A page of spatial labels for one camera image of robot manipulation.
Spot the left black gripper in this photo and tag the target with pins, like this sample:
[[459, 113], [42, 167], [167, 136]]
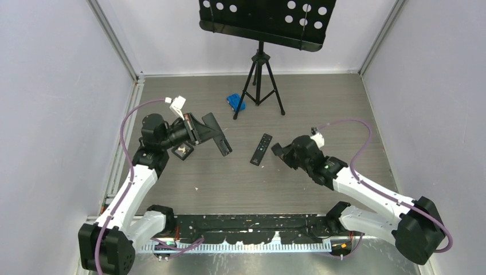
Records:
[[196, 132]]

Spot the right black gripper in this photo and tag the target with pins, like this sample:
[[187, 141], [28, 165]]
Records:
[[286, 153]]

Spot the plain black remote control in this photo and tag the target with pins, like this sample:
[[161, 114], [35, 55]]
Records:
[[217, 134]]

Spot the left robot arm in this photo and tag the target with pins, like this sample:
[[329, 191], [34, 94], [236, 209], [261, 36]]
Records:
[[109, 245]]

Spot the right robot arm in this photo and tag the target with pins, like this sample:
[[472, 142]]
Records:
[[413, 226]]

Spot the black remote with buttons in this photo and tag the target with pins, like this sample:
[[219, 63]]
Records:
[[261, 149]]

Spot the blue toy car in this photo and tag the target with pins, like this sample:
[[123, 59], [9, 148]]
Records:
[[234, 100]]

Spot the black music stand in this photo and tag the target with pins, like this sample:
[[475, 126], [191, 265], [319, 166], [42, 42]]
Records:
[[299, 25]]

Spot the black square frame box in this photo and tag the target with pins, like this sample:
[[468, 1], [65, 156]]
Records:
[[183, 151]]

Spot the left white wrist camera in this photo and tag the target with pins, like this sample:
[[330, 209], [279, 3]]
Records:
[[176, 106]]

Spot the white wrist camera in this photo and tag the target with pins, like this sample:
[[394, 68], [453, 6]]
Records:
[[176, 106], [317, 137]]

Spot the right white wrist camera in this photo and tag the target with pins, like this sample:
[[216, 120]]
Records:
[[317, 137]]

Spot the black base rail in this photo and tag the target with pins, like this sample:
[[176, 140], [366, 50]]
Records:
[[252, 229]]

